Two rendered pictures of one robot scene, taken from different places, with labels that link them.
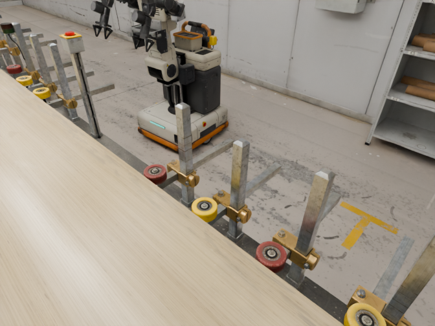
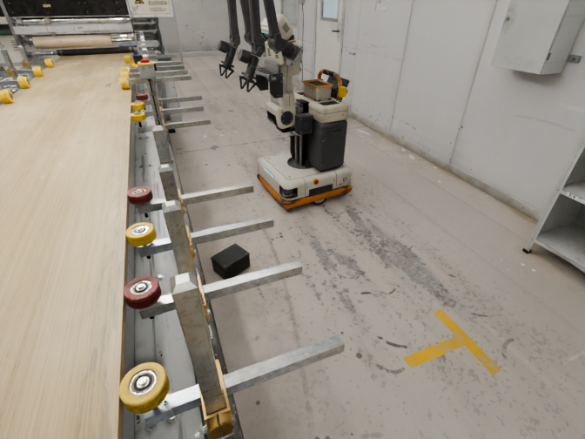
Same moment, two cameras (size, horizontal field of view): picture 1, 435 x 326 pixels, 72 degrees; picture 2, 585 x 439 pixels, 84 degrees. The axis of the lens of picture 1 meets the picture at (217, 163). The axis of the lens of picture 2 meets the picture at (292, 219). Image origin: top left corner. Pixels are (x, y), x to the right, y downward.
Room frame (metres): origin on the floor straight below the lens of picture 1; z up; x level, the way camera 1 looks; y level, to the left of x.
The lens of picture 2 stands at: (0.15, -0.71, 1.48)
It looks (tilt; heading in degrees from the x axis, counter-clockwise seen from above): 34 degrees down; 25
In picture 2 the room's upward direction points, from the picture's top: straight up
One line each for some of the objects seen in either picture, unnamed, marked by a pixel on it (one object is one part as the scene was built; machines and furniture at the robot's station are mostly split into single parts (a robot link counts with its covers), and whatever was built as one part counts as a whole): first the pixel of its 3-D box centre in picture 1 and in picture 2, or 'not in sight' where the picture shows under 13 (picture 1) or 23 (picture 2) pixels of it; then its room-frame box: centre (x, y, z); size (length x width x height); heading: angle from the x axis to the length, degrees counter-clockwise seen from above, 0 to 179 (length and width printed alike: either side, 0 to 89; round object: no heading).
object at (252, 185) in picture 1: (243, 193); (210, 235); (0.80, -0.10, 0.83); 0.43 x 0.03 x 0.04; 137
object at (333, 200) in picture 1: (305, 230); (226, 287); (0.63, -0.28, 0.83); 0.43 x 0.03 x 0.04; 137
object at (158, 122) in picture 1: (183, 119); (303, 174); (2.58, 0.34, 0.16); 0.67 x 0.64 x 0.25; 143
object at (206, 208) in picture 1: (204, 217); (144, 243); (0.66, 0.04, 0.85); 0.08 x 0.08 x 0.11
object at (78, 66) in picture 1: (87, 97); (159, 123); (1.39, 0.66, 0.93); 0.05 x 0.05 x 0.45; 47
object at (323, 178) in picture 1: (306, 239); (191, 287); (0.54, -0.25, 0.90); 0.04 x 0.04 x 0.48; 47
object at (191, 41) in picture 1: (188, 41); (317, 90); (2.67, 0.27, 0.87); 0.23 x 0.15 x 0.11; 53
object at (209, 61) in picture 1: (188, 74); (313, 125); (2.65, 0.28, 0.59); 0.55 x 0.34 x 0.83; 53
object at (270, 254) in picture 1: (268, 264); (146, 301); (0.49, -0.14, 0.85); 0.08 x 0.08 x 0.11
